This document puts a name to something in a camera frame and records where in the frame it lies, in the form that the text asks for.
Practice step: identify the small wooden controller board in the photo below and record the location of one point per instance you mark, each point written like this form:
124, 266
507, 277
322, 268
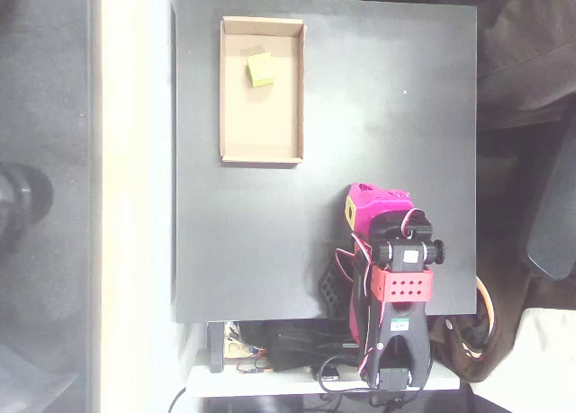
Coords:
236, 347

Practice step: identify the white cloth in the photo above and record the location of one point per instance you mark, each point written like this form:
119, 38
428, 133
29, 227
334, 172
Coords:
549, 354

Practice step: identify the magenta gripper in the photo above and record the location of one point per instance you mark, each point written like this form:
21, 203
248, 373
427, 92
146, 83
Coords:
365, 202

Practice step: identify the black red pink robot arm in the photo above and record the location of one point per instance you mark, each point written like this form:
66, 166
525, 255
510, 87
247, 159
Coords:
407, 287

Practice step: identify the black usb plug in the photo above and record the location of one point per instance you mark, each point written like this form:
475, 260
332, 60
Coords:
328, 373

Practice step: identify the white shelf board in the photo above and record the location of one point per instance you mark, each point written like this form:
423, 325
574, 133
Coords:
270, 383

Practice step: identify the dark office chair armrest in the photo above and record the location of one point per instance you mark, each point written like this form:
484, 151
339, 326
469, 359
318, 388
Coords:
553, 233

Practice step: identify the dark round blurry object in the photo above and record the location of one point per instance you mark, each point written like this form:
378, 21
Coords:
24, 206

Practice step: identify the black lattice robot base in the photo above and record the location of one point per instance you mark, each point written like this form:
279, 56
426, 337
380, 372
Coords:
330, 289

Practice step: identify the cardboard box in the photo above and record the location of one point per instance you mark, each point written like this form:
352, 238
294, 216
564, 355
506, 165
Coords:
261, 125

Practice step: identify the small green cube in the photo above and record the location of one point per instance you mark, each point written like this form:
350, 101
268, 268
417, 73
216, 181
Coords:
261, 67

